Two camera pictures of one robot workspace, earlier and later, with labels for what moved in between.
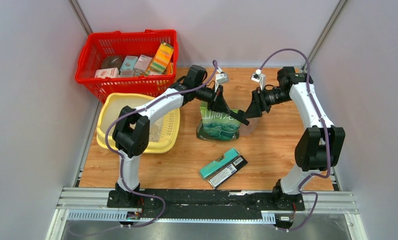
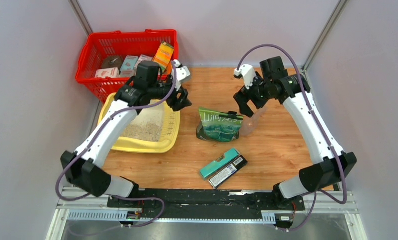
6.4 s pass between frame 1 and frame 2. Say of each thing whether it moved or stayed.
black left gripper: moved
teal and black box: stayed
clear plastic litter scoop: stayed
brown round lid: stayed
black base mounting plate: stayed
